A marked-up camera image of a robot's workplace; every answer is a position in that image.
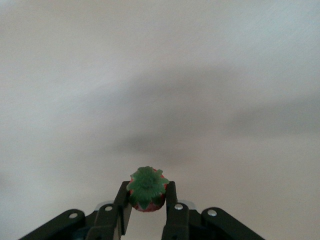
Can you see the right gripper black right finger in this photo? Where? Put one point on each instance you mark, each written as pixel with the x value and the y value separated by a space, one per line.
pixel 177 220

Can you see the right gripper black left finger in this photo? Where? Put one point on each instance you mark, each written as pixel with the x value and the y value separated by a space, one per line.
pixel 110 220

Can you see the red toy strawberry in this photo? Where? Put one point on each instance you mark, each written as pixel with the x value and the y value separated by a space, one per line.
pixel 147 185

